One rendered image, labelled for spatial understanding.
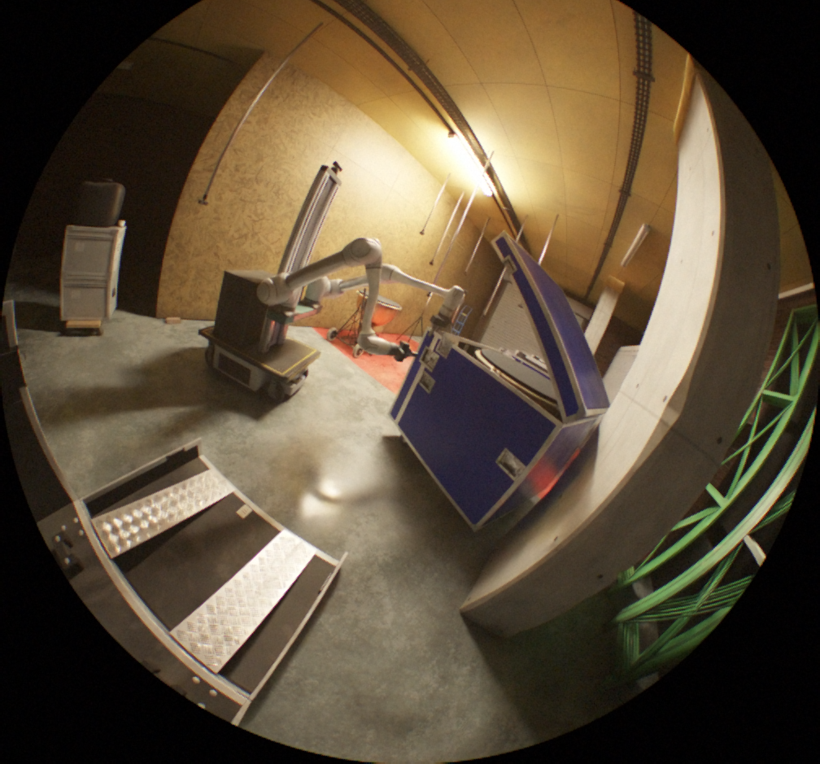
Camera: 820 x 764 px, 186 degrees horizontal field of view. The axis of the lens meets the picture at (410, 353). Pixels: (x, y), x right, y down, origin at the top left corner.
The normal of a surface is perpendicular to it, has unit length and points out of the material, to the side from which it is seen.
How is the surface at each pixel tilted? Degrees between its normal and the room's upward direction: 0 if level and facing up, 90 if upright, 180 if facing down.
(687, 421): 90
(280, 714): 0
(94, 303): 90
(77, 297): 90
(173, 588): 2
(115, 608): 0
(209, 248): 90
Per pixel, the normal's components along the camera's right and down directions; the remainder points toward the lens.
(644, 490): -0.55, 0.00
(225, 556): 0.40, -0.89
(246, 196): 0.73, 0.48
